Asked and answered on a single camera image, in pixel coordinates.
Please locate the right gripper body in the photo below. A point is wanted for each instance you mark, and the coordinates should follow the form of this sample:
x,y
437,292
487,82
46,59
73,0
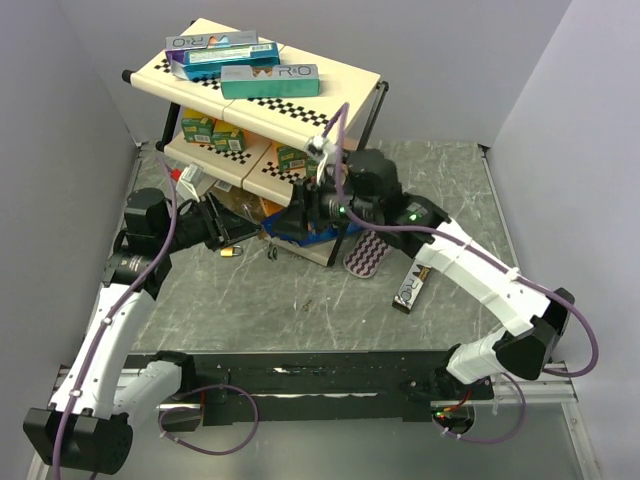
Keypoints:
x,y
309,195

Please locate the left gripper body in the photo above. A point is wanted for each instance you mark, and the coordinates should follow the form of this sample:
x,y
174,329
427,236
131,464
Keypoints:
x,y
215,232

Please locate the short brass padlock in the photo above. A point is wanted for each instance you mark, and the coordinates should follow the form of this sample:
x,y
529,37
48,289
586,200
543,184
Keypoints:
x,y
232,251

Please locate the panda keychain with keys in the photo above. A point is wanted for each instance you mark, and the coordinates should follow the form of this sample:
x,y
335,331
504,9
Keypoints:
x,y
272,252

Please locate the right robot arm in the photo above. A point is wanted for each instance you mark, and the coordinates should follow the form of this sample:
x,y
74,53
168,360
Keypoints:
x,y
366,190

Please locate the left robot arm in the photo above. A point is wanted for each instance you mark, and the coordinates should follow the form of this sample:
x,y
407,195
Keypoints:
x,y
89,421

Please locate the brown flat packet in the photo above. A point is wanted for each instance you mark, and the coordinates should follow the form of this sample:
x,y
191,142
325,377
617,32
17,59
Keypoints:
x,y
239,201

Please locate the blue snack bag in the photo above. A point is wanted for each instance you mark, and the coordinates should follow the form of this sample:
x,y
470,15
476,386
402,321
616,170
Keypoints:
x,y
311,239

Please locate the green carton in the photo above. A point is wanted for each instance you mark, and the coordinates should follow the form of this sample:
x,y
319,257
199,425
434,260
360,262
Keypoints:
x,y
289,158
197,127
227,137

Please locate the purple wavy sponge pad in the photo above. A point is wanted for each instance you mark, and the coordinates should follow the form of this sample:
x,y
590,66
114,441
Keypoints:
x,y
364,260

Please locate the green carton far left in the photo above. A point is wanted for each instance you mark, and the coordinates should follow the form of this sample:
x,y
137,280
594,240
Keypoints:
x,y
197,127

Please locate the beige three-tier shelf rack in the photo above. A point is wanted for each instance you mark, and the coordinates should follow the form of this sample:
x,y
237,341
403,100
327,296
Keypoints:
x,y
289,121

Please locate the black R&O box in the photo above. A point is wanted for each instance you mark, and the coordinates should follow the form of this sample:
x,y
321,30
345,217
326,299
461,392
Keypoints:
x,y
410,287

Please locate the teal R&O box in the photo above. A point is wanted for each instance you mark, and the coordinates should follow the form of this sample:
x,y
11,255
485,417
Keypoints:
x,y
279,81

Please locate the blue toothpaste box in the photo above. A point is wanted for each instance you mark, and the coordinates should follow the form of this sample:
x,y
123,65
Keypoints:
x,y
208,63

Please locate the purple R&O box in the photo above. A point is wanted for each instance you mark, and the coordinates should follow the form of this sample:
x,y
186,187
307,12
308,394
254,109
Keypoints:
x,y
177,46

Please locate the black base frame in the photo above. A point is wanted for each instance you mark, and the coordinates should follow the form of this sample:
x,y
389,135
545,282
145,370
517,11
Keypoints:
x,y
338,385

